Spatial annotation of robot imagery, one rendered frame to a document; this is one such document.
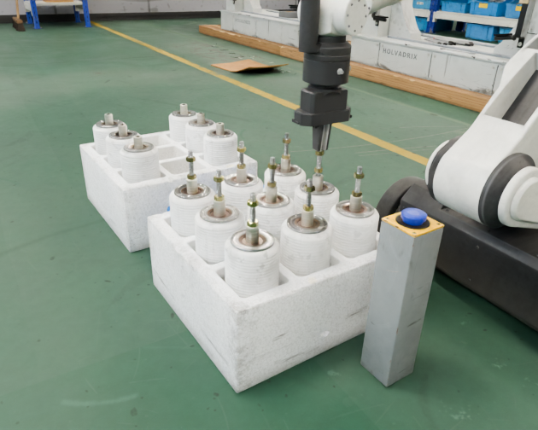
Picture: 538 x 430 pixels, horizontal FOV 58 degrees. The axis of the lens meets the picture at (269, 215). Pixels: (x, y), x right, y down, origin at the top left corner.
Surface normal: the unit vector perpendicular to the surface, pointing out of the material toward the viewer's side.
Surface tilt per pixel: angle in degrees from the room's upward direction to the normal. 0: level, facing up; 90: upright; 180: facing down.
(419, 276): 90
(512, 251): 46
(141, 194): 90
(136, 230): 90
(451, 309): 0
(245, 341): 90
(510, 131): 51
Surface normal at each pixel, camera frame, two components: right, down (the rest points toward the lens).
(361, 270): 0.55, 0.39
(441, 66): -0.86, 0.22
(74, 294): 0.03, -0.89
